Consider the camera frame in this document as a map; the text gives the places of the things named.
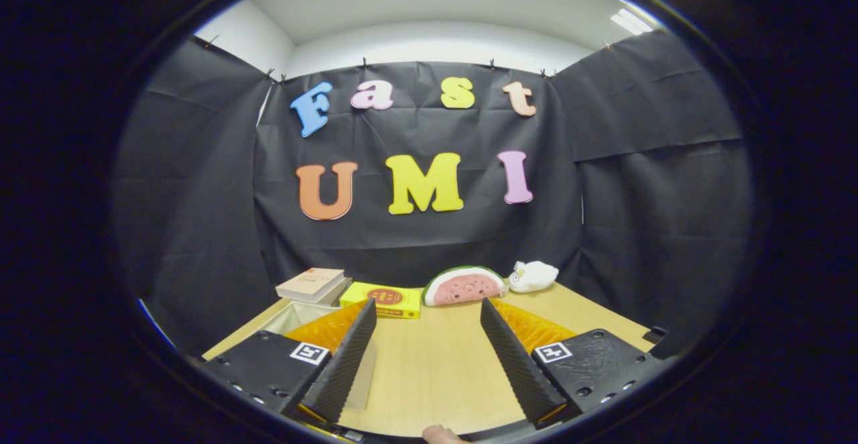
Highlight yellow book with red circle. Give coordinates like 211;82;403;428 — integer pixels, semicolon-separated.
340;282;422;319

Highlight beige book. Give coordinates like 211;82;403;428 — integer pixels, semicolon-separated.
275;268;346;299

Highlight cream fabric storage box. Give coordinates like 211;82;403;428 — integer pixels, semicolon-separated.
258;302;377;411

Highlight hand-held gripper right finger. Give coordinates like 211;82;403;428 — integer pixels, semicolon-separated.
480;298;671;430

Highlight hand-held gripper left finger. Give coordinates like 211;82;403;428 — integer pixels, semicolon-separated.
201;298;378;425

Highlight grey book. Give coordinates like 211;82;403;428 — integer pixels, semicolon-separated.
322;278;353;307

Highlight white plush toy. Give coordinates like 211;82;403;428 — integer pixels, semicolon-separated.
507;260;560;294

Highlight watermelon slice plush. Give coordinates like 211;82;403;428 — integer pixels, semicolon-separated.
422;266;509;307

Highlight small ceiling light panel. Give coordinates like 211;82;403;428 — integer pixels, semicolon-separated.
610;8;654;36

